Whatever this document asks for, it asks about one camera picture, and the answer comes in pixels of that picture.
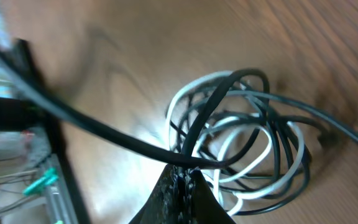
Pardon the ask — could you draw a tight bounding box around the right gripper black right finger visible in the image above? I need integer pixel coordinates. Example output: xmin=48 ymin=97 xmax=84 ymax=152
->
xmin=186 ymin=170 xmax=235 ymax=224

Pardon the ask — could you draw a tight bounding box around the white cable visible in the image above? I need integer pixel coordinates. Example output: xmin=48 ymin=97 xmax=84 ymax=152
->
xmin=165 ymin=70 xmax=306 ymax=216

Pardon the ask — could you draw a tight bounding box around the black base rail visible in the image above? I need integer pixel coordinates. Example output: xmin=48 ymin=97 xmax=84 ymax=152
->
xmin=12 ymin=39 xmax=91 ymax=224

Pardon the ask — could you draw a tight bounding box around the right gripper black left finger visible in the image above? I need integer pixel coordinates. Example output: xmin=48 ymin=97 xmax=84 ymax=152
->
xmin=129 ymin=164 xmax=178 ymax=224

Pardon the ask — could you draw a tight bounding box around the black cable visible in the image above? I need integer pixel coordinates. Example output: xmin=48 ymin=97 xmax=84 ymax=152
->
xmin=0 ymin=27 xmax=358 ymax=216

